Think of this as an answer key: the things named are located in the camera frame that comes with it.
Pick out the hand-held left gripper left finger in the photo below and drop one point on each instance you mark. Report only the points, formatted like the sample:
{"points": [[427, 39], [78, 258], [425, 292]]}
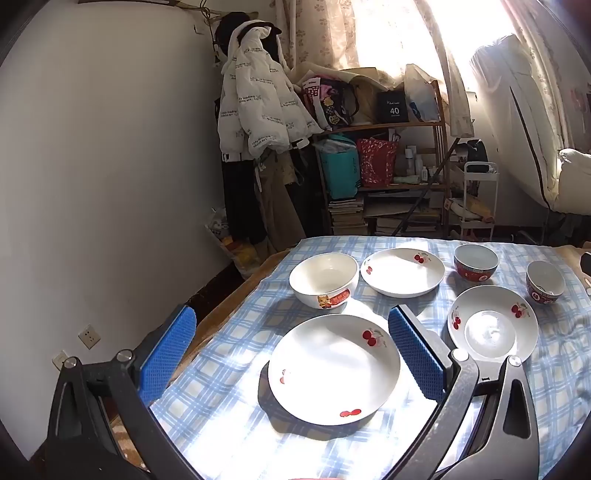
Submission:
{"points": [[168, 350]]}

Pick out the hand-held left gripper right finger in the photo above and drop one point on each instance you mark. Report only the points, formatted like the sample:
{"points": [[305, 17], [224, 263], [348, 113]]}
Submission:
{"points": [[415, 355]]}

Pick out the white cherry print plate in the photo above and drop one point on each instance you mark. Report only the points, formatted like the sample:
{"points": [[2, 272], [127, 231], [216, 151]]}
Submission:
{"points": [[401, 274], [332, 374], [489, 304]]}

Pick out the red patterned bowl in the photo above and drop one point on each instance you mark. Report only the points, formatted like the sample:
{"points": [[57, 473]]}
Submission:
{"points": [[545, 279], [475, 261]]}

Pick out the white bowl with cat print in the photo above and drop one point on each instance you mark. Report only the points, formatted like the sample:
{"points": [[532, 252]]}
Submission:
{"points": [[323, 277]]}

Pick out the wooden table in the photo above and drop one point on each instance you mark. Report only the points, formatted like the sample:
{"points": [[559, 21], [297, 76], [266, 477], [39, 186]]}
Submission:
{"points": [[231, 304]]}

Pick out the clear plastic bag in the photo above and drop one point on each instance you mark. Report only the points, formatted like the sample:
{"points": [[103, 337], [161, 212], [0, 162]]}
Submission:
{"points": [[233, 254]]}

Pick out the blue plaid tablecloth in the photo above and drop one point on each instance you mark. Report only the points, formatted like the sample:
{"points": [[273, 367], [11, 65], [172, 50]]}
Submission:
{"points": [[508, 258]]}

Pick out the pile of papers and books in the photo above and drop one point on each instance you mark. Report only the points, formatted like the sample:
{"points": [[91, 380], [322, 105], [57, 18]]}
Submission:
{"points": [[406, 217]]}

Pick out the stack of books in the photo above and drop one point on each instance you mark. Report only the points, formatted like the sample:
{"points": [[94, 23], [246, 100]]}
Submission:
{"points": [[347, 217]]}

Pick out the black trousers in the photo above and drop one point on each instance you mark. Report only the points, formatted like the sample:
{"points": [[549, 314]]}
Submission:
{"points": [[240, 203]]}

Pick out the dark metal pole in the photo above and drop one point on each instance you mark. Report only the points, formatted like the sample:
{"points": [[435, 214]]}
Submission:
{"points": [[425, 189]]}

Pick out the pale green tube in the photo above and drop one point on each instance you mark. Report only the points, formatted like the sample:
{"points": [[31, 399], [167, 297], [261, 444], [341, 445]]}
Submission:
{"points": [[406, 179]]}

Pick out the small white bottle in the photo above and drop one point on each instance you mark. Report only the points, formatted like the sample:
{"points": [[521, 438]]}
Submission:
{"points": [[424, 175]]}

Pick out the beige trousers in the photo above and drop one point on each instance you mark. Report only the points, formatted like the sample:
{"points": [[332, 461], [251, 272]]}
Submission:
{"points": [[281, 203]]}

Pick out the tall white bottle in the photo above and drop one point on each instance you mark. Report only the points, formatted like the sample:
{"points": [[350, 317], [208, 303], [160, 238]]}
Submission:
{"points": [[411, 159]]}

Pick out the white trolley cart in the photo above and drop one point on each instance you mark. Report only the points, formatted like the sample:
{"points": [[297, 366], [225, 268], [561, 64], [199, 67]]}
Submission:
{"points": [[480, 168]]}

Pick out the red patterned bag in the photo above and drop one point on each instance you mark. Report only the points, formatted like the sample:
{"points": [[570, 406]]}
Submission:
{"points": [[376, 161]]}

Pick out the teal bag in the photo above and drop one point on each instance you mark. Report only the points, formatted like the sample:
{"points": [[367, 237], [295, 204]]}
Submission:
{"points": [[339, 170]]}

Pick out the wooden shelf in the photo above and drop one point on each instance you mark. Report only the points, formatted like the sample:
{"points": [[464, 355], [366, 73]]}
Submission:
{"points": [[397, 125]]}

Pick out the black box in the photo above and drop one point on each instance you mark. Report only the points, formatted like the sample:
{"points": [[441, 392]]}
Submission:
{"points": [[394, 107]]}

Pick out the white plastic bag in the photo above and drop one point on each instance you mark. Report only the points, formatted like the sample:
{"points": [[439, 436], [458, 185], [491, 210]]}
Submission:
{"points": [[420, 99]]}

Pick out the white hanging duvet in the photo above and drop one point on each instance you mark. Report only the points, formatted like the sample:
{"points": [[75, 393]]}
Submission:
{"points": [[521, 120]]}

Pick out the white plastic bags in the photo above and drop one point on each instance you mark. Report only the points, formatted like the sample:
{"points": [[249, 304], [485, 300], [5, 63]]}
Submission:
{"points": [[258, 106]]}

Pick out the pink and black bag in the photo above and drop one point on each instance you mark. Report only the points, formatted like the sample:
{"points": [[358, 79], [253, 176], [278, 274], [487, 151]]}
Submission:
{"points": [[330, 104]]}

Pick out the brown paper bag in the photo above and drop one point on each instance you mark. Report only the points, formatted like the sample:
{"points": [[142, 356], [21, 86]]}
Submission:
{"points": [[369, 92]]}

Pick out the black hanging garment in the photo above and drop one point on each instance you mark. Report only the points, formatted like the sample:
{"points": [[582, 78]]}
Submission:
{"points": [[231, 27]]}

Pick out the floral curtain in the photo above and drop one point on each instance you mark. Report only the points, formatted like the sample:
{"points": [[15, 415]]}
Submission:
{"points": [[318, 27]]}

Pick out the white wall socket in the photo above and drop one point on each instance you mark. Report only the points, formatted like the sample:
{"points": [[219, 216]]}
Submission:
{"points": [[60, 359], [88, 336]]}

